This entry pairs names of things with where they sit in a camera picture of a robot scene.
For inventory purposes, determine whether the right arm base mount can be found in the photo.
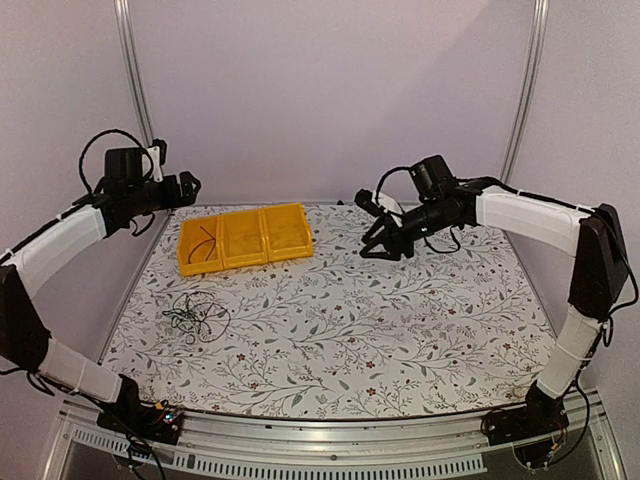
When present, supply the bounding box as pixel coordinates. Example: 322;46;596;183
480;385;569;470

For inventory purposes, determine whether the dark cable bundle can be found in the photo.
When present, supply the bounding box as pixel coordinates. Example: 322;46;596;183
160;289;232;345

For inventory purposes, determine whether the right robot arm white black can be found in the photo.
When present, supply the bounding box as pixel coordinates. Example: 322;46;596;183
355;155;635;436

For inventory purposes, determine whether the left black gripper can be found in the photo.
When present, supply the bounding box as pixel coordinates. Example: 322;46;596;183
128;171;202;216

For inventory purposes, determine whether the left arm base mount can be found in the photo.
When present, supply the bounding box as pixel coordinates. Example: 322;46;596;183
97;375;185;445

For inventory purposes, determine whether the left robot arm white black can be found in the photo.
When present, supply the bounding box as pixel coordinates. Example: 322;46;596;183
1;144;201;434

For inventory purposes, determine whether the right aluminium frame post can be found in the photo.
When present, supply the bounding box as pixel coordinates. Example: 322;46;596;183
499;0;549;183

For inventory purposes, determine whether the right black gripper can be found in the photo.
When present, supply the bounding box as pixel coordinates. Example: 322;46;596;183
359;198;454;262

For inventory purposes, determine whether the aluminium front rail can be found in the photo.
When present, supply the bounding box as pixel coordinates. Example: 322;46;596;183
44;390;627;479

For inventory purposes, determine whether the floral patterned table mat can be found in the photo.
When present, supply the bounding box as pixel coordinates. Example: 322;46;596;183
102;205;555;419

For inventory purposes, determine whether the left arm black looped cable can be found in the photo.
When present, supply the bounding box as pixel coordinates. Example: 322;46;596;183
78;129;146;194

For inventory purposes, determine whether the aluminium frame post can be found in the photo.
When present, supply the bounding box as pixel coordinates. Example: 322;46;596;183
499;0;549;183
114;0;154;146

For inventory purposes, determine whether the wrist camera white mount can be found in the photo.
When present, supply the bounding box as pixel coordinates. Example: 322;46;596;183
354;189;404;227
146;138;167;183

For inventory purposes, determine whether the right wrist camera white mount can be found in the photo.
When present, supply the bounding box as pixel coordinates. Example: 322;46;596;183
354;189;404;227

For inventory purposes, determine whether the yellow bin left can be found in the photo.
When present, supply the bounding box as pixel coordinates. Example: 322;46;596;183
177;216;223;277

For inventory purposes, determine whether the left aluminium frame post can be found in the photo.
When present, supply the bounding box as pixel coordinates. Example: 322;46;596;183
114;0;154;146

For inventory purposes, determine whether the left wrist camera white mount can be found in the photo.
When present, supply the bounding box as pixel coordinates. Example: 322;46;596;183
146;138;167;183

